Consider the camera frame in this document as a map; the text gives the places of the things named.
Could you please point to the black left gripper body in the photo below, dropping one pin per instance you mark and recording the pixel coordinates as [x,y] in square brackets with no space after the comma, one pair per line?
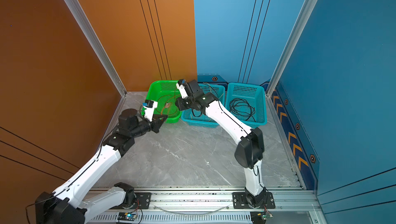
[154,125]

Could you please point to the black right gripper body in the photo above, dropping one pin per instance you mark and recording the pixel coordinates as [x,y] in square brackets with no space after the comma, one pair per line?
[188,103]

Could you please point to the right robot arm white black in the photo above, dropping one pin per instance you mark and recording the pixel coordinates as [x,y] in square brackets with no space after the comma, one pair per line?
[249,141]

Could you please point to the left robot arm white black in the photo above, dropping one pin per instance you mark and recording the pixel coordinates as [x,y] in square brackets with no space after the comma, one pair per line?
[66,204]

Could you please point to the middle teal plastic basket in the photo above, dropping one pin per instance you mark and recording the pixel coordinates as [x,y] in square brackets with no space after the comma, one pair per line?
[196,118]

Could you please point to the teal plastic basket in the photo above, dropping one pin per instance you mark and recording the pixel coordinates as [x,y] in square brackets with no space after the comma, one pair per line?
[247,102]
[196,118]

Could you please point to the green plastic basket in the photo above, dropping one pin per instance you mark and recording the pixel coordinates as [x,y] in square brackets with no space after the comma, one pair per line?
[163,91]

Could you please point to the right teal plastic basket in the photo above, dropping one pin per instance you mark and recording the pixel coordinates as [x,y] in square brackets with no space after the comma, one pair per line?
[247,102]

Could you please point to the left green circuit board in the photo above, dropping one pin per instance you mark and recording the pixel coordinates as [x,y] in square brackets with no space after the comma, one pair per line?
[127,217]

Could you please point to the green circuit board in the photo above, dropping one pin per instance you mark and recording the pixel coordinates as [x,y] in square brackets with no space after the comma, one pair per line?
[127,217]
[260,217]

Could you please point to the right green circuit board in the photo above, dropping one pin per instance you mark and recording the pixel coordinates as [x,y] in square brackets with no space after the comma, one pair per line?
[260,217]

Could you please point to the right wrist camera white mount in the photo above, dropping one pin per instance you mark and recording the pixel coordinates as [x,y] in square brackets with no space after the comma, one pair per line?
[181,86]

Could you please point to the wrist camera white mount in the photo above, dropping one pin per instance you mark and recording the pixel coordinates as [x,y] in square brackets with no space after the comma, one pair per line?
[181,86]
[149,107]

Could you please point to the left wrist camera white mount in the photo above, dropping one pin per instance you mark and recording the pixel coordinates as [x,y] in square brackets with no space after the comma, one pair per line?
[149,107]

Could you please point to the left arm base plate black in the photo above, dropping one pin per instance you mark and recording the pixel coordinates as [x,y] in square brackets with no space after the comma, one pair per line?
[140,200]

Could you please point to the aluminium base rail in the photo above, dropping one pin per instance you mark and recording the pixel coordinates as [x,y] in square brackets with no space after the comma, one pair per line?
[214,205]

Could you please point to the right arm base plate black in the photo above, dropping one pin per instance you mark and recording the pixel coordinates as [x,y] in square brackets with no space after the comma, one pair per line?
[245,200]

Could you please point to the aluminium corner frame post left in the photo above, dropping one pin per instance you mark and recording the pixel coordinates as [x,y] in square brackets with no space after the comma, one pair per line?
[95,43]

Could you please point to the aluminium corner frame post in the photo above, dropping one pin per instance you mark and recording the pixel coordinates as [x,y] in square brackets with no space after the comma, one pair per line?
[95,43]
[301,21]

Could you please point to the aluminium corner frame post right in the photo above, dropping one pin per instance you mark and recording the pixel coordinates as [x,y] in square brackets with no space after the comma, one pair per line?
[301,21]

